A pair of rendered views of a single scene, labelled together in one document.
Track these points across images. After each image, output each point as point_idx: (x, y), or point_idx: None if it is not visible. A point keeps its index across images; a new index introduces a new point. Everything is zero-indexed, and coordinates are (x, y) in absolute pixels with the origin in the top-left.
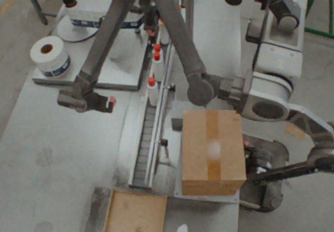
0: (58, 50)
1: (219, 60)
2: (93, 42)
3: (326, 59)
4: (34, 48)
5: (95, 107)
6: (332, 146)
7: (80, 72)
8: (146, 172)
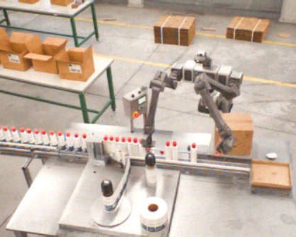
0: (156, 199)
1: (158, 138)
2: (216, 112)
3: (113, 124)
4: (150, 216)
5: None
6: None
7: (224, 125)
8: (244, 157)
